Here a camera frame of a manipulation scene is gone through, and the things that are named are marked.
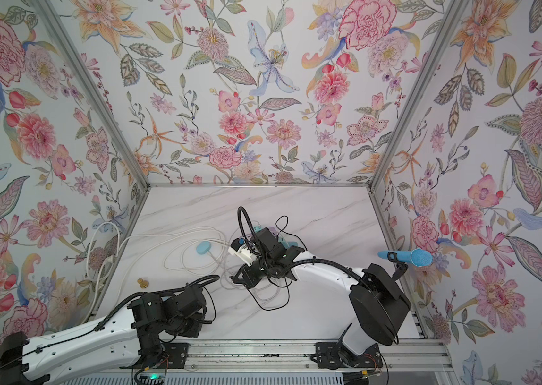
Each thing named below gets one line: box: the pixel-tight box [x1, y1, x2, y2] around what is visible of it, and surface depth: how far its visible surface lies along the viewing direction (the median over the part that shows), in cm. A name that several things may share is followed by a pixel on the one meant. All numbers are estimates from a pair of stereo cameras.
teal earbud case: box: [196, 240, 211, 255], surface depth 100 cm
